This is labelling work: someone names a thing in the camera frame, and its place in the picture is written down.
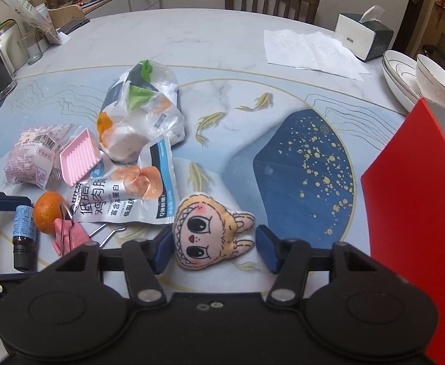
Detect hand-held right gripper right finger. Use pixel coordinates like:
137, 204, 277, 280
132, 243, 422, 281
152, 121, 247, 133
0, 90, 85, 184
255, 224, 375, 311

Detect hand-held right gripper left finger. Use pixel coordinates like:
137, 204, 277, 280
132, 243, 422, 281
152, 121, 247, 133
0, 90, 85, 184
56, 227, 176, 307

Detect small brown bottle blue label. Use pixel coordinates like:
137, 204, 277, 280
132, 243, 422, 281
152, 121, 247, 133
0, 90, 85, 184
11, 204, 38, 272

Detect cartoon face plush toy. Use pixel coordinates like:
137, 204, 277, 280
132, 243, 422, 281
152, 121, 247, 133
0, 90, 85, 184
172, 193, 256, 271

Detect orange tangerine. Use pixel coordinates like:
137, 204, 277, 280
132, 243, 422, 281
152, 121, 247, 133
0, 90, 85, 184
32, 191, 69, 235

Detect purple-white snack packet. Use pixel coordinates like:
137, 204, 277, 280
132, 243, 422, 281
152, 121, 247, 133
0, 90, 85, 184
2, 123, 79, 190

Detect pink binder clip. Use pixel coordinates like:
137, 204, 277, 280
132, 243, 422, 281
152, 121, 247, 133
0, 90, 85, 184
51, 202, 127, 256

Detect white blue sausage packet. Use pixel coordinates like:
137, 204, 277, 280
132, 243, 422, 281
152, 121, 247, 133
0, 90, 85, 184
67, 137, 177, 227

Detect red white cardboard box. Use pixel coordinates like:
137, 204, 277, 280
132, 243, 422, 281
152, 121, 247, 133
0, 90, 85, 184
361, 99, 445, 365

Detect printed marble desktop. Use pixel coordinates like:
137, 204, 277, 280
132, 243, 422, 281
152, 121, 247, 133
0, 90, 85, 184
0, 8, 436, 301

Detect pink ribbed soap dish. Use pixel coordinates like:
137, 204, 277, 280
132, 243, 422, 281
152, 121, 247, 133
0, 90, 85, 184
59, 128, 102, 187

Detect clear plastic bag of packets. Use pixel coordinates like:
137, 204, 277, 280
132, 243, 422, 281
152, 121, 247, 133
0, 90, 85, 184
97, 60, 187, 162

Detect clear glass cup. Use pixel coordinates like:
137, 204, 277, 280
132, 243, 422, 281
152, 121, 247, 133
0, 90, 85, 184
19, 30, 44, 65

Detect white appliance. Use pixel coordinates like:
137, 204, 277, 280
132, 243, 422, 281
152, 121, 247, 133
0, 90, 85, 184
0, 21, 27, 73

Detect clear snack bag green label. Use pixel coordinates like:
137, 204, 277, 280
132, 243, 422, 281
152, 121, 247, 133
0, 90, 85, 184
0, 0, 61, 46

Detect black flat device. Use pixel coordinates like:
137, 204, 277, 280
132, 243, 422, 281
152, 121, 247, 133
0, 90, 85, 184
57, 18, 91, 34

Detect beige holder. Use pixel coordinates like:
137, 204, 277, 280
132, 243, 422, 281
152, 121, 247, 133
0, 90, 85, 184
47, 5, 85, 27

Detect white paper sheets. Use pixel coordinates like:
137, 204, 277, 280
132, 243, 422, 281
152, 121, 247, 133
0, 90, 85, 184
264, 28, 370, 81

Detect white green tissue box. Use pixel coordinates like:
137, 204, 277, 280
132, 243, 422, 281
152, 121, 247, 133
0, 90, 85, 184
334, 5, 394, 62

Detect white bowl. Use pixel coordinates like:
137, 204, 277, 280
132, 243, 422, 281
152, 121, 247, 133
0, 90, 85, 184
415, 54, 445, 115

